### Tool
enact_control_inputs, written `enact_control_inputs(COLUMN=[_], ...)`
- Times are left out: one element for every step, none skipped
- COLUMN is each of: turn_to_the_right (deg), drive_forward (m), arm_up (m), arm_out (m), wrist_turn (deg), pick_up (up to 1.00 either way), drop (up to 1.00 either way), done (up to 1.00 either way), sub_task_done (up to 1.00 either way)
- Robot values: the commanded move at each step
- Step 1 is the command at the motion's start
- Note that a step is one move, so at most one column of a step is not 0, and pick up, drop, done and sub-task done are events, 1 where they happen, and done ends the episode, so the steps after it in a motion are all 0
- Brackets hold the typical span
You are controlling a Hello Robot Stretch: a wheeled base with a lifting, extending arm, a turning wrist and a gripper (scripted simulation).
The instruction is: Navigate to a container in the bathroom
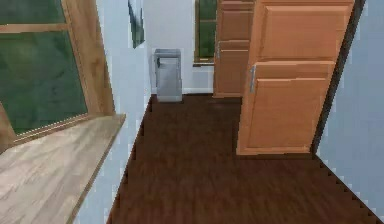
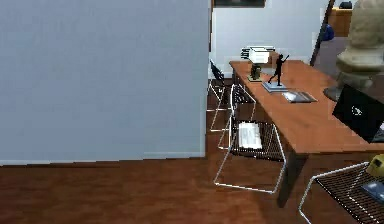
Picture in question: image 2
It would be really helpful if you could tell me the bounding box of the white paper sheet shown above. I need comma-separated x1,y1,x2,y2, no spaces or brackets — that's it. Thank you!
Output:
238,122,263,150

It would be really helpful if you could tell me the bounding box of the stack of white papers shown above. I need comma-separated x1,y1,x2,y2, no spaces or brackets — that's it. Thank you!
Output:
240,46,276,61

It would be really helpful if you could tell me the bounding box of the white shade desk lamp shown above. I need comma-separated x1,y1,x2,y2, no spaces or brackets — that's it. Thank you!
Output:
247,46,272,83

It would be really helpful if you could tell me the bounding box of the black figure statuette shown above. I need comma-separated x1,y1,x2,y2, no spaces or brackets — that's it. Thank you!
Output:
261,53,290,93

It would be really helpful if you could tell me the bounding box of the grey flat tablet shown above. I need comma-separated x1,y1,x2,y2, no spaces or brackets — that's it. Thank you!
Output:
281,91,318,104

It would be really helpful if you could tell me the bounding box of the brown wooden table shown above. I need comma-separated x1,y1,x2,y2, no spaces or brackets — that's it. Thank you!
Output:
229,59,384,209

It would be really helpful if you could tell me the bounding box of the dark wooden room door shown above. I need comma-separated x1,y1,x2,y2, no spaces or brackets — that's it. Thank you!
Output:
309,0,336,67

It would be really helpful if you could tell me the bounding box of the blue ball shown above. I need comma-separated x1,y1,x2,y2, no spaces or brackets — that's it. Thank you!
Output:
322,23,335,42

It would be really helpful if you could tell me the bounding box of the black open laptop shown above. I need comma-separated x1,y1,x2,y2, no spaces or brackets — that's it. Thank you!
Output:
331,84,384,144

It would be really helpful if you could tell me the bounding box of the wooden cabinet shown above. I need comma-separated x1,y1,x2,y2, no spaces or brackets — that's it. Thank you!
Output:
327,7,354,38

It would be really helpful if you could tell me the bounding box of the beige stone bust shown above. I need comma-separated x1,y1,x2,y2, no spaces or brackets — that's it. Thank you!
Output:
323,0,384,102

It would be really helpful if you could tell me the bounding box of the yellow box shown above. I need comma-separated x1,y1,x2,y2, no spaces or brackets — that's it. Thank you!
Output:
365,154,384,178

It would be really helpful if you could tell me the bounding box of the grey flat book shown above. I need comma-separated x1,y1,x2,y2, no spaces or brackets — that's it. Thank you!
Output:
361,180,384,204

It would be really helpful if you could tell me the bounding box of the white wire mesh chair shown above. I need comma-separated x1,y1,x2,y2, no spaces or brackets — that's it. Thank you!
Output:
213,84,287,195
298,161,384,224
207,59,234,133

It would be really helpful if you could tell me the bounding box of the dark framed wall picture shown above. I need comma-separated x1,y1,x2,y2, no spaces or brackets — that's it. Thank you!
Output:
213,0,267,9

